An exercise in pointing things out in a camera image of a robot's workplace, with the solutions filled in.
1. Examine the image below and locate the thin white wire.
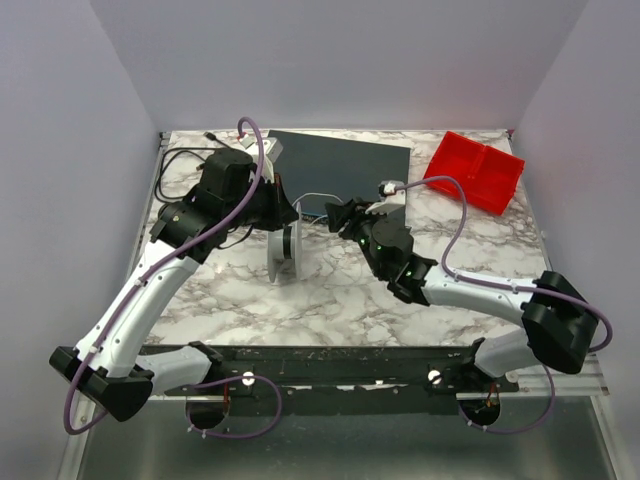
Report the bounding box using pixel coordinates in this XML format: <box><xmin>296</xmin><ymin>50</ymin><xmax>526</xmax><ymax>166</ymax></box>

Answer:
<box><xmin>292</xmin><ymin>192</ymin><xmax>341</xmax><ymax>231</ymax></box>

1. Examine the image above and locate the white cable spool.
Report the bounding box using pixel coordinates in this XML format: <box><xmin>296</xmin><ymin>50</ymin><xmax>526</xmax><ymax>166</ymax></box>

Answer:
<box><xmin>267</xmin><ymin>202</ymin><xmax>303</xmax><ymax>283</ymax></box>

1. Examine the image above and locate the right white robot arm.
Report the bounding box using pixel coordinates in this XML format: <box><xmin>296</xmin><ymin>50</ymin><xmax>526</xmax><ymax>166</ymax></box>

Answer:
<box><xmin>325</xmin><ymin>200</ymin><xmax>598</xmax><ymax>379</ymax></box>

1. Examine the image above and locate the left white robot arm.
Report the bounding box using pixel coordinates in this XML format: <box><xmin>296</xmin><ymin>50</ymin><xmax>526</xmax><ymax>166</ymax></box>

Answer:
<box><xmin>49</xmin><ymin>141</ymin><xmax>298</xmax><ymax>422</ymax></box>

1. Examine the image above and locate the red plastic bin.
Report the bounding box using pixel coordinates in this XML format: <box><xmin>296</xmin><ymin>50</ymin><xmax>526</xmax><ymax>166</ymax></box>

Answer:
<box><xmin>424</xmin><ymin>131</ymin><xmax>525</xmax><ymax>216</ymax></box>

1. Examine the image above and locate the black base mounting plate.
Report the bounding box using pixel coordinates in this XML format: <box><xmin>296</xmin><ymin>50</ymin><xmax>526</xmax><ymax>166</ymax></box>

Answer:
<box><xmin>168</xmin><ymin>346</ymin><xmax>518</xmax><ymax>416</ymax></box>

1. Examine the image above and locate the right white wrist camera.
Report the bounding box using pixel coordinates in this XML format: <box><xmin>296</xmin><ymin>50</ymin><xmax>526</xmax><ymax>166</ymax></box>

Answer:
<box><xmin>365</xmin><ymin>180</ymin><xmax>406</xmax><ymax>215</ymax></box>

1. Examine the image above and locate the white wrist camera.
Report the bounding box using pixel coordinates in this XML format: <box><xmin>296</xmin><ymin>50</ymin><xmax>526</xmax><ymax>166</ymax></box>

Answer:
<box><xmin>237</xmin><ymin>134</ymin><xmax>283</xmax><ymax>183</ymax></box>
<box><xmin>365</xmin><ymin>180</ymin><xmax>406</xmax><ymax>215</ymax></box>

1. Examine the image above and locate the dark blue network switch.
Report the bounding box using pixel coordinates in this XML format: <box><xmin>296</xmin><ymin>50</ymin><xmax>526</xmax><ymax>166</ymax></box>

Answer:
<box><xmin>269</xmin><ymin>130</ymin><xmax>411</xmax><ymax>216</ymax></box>

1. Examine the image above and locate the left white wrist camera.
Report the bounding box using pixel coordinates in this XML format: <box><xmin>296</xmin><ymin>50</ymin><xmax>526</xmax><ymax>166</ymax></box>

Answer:
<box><xmin>237</xmin><ymin>134</ymin><xmax>283</xmax><ymax>183</ymax></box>

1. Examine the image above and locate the black usb cable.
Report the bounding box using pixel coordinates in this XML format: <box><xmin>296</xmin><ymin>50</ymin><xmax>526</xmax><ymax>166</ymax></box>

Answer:
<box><xmin>154</xmin><ymin>131</ymin><xmax>236</xmax><ymax>204</ymax></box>

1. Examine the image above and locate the aluminium rail frame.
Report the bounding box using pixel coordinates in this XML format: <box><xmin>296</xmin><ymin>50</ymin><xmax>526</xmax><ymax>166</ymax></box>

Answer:
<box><xmin>59</xmin><ymin>357</ymin><xmax>617</xmax><ymax>479</ymax></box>

